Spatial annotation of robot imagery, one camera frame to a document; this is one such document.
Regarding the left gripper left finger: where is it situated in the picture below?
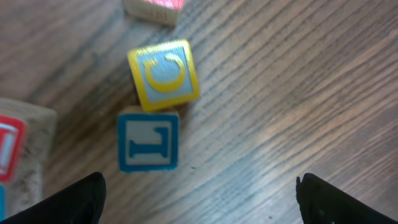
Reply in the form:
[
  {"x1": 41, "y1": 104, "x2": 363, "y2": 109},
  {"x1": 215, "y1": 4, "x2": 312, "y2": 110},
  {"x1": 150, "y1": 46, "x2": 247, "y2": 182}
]
[{"x1": 2, "y1": 172, "x2": 106, "y2": 224}]

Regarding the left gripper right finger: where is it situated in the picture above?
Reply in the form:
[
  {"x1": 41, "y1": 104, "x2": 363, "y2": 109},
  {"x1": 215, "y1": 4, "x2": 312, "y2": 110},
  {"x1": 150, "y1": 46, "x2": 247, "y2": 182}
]
[{"x1": 296, "y1": 173, "x2": 397, "y2": 224}]

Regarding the blue L block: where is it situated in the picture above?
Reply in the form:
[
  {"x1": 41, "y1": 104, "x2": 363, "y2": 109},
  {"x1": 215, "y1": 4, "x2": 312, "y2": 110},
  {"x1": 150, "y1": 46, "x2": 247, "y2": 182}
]
[{"x1": 117, "y1": 106, "x2": 179, "y2": 172}]

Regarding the blue X block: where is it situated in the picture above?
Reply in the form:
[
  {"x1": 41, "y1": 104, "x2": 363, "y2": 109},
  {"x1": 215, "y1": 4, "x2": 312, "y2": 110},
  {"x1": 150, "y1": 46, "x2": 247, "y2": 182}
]
[{"x1": 5, "y1": 162, "x2": 43, "y2": 218}]

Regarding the red M block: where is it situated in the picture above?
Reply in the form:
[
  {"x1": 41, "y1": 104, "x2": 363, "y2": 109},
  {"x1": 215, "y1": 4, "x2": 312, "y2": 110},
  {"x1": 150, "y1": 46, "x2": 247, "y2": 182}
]
[{"x1": 1, "y1": 98, "x2": 58, "y2": 184}]

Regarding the yellow C block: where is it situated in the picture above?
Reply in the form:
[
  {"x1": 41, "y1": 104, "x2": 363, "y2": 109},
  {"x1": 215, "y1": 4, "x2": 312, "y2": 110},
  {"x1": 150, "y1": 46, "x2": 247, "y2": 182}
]
[{"x1": 127, "y1": 39, "x2": 201, "y2": 111}]

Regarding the red O block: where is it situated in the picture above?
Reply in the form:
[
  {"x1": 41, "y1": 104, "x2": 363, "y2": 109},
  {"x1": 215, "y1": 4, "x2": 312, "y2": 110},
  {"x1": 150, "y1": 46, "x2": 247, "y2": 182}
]
[{"x1": 122, "y1": 0, "x2": 185, "y2": 26}]

